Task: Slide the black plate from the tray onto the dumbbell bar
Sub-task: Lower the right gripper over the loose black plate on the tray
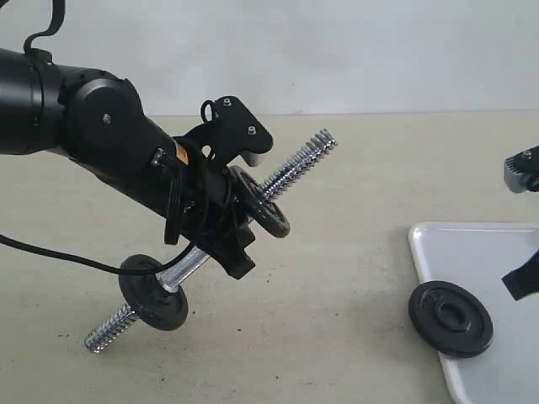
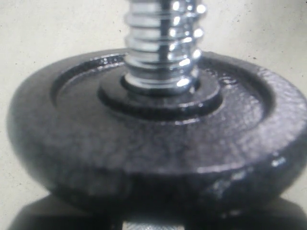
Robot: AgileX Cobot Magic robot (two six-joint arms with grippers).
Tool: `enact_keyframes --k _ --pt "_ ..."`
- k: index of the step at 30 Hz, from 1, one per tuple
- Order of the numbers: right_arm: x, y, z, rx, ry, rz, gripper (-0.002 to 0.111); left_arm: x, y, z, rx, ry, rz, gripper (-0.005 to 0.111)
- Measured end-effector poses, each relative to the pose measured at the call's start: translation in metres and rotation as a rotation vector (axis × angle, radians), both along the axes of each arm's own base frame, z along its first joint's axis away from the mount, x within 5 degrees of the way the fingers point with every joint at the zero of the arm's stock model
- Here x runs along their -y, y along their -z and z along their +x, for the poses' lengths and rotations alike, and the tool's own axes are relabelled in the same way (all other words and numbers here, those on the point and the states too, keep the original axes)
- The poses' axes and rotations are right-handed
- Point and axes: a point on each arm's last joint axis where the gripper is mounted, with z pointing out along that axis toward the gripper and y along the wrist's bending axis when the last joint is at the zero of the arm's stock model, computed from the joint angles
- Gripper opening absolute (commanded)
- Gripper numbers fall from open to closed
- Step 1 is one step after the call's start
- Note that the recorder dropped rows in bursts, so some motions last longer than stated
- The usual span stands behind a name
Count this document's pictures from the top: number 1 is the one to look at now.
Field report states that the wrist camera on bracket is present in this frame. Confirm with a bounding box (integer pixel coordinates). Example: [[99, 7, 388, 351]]
[[196, 95, 274, 168], [504, 146, 538, 194]]

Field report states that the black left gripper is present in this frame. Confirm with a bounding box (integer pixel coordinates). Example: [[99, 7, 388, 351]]
[[168, 138, 255, 279]]

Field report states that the black weight plate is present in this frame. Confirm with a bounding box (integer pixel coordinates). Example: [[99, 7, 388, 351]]
[[119, 274, 189, 331], [408, 280, 494, 359]]

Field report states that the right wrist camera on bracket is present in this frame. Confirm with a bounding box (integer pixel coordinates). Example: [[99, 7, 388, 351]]
[[504, 146, 538, 194]]

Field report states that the chrome threaded dumbbell bar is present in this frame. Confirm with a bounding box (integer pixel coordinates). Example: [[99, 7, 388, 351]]
[[84, 130, 338, 353]]

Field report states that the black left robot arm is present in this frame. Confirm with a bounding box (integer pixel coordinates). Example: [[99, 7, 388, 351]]
[[1, 50, 273, 279]]

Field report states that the white rectangular tray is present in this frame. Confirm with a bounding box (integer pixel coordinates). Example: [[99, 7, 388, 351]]
[[408, 222, 538, 403]]

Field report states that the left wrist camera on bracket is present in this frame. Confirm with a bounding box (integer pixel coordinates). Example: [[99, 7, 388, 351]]
[[196, 95, 274, 168]]

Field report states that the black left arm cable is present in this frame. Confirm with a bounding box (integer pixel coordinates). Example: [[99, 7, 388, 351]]
[[0, 0, 237, 274]]

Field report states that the black weight plate far end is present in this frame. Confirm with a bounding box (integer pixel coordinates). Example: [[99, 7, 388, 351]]
[[230, 166, 291, 238]]

